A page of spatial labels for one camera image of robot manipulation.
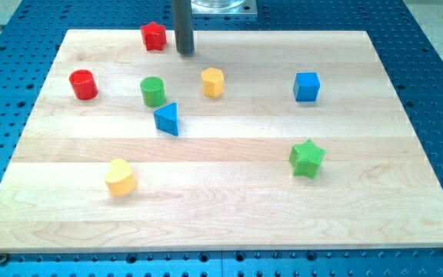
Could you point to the green star block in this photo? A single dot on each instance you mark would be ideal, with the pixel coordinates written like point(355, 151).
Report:
point(306, 159)

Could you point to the red star block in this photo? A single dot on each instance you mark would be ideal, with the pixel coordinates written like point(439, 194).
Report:
point(154, 36)

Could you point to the light wooden board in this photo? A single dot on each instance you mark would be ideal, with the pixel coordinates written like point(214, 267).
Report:
point(225, 182)

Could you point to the blue triangle block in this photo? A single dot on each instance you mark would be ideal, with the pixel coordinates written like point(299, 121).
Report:
point(166, 119)

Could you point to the yellow hexagon block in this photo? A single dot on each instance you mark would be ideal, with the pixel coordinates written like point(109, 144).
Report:
point(212, 82)

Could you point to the green cylinder block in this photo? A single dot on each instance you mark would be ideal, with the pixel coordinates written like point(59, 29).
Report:
point(153, 91)

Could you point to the blue cube block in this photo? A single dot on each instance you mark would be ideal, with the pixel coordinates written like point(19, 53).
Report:
point(306, 87)

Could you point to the yellow heart block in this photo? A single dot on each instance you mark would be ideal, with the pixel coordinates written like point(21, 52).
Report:
point(120, 178)

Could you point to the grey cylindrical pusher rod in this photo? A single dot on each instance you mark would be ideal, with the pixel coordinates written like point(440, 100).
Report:
point(183, 27)

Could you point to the red cylinder block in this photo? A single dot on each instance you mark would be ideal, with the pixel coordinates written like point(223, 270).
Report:
point(83, 84)

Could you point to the blue perforated table plate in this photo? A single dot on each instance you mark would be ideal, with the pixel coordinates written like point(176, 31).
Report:
point(33, 33)

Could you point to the clear robot base plate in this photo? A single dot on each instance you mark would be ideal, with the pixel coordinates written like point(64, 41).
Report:
point(224, 8)

